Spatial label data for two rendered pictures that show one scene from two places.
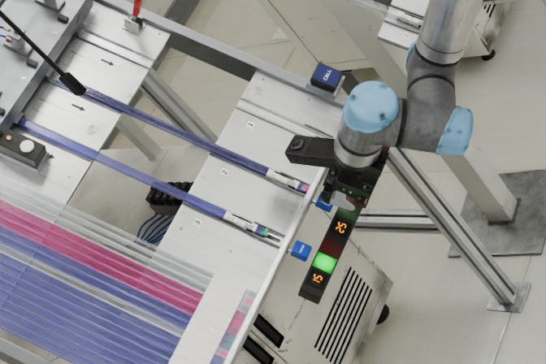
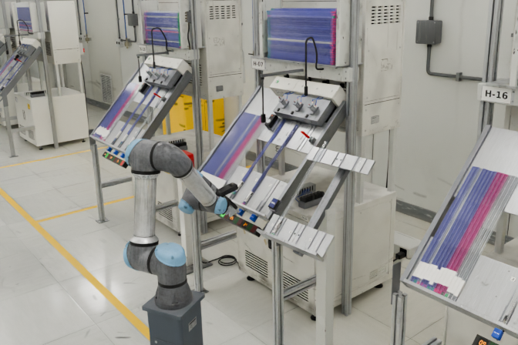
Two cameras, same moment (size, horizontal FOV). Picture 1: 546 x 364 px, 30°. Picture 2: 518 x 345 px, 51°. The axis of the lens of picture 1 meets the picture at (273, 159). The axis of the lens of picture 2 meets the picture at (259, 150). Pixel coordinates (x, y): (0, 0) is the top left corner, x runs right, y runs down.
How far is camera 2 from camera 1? 2.86 m
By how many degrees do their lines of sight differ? 77
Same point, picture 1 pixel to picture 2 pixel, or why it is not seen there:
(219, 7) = not seen: outside the picture
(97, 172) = (374, 192)
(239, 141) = (265, 182)
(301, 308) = (287, 259)
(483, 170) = (319, 334)
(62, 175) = (266, 135)
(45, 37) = (301, 113)
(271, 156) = (257, 192)
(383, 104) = not seen: hidden behind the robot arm
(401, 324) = (303, 321)
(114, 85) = (292, 142)
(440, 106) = (187, 197)
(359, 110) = not seen: hidden behind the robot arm
